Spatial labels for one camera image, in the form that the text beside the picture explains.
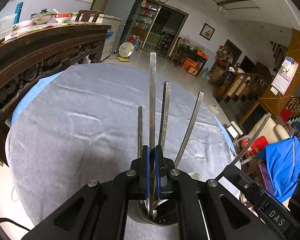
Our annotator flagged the white chest freezer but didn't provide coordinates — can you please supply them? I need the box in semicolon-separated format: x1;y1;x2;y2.
72;13;122;62

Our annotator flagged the dark wooden chair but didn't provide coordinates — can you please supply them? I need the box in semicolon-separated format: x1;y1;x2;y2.
75;10;100;23

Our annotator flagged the round electric heater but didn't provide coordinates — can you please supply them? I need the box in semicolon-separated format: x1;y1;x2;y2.
117;42;135;62

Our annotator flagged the cream chair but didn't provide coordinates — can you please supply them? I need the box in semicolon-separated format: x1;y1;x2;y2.
234;116;290;155

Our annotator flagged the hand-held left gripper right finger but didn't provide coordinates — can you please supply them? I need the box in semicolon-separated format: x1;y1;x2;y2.
155;145;285;240

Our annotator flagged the blue cloth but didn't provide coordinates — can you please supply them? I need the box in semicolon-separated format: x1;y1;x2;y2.
10;70;237;153

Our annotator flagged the grey tablecloth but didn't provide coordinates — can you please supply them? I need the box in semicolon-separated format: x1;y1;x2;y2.
5;64;242;230

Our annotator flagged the black cable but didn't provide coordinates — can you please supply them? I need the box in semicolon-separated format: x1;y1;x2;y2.
0;217;31;232

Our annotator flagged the orange cardboard box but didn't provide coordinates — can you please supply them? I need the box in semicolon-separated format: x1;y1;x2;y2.
182;57;199;71

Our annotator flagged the grey refrigerator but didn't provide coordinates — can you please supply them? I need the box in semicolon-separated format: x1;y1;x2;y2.
103;0;144;54

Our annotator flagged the blue jacket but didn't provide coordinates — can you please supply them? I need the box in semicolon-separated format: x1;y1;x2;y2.
257;136;300;203

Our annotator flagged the white plastic spoon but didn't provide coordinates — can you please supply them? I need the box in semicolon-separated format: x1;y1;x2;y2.
189;171;203;183

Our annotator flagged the carved dark wooden table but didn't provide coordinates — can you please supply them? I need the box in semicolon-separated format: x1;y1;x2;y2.
0;24;112;167

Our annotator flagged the large blue water jug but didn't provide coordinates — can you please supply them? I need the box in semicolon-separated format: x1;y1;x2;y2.
133;36;143;51

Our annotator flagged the wooden stair railing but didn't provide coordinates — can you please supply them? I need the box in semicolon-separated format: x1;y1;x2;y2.
215;72;265;103

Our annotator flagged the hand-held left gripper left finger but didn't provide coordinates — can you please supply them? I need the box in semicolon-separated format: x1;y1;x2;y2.
22;145;150;240

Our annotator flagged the wooden side table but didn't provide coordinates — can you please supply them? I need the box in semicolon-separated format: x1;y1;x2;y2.
176;44;209;77

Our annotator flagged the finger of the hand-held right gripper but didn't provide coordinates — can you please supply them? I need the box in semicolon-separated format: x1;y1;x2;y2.
221;165;263;199

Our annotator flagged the perforated metal utensil holder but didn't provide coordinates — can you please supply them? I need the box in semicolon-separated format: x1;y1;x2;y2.
126;199;180;227

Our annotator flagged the red and white bowl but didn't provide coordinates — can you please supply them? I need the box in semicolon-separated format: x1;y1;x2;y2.
54;12;73;23

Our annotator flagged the floral table cover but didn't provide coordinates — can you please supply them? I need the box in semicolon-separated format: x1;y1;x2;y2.
0;20;100;46

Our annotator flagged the glass door shelf cabinet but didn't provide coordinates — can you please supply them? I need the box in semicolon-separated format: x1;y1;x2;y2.
132;0;162;49

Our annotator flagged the red plastic stool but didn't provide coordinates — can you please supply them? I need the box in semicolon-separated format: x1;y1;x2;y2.
241;136;269;158

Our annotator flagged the lidded floral pot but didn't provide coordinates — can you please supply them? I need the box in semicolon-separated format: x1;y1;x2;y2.
30;9;54;25

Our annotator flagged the wall calendar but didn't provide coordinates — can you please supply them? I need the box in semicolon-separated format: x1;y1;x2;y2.
271;57;299;95

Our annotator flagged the framed wall picture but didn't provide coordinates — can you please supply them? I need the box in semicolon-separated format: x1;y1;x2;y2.
199;23;215;41

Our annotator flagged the blue bottle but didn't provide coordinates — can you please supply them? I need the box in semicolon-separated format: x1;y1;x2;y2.
14;2;24;23

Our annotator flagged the metal chopstick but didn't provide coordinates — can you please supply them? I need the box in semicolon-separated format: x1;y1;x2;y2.
137;106;143;159
149;51;157;220
215;112;272;182
174;92;204;169
158;81;171;147

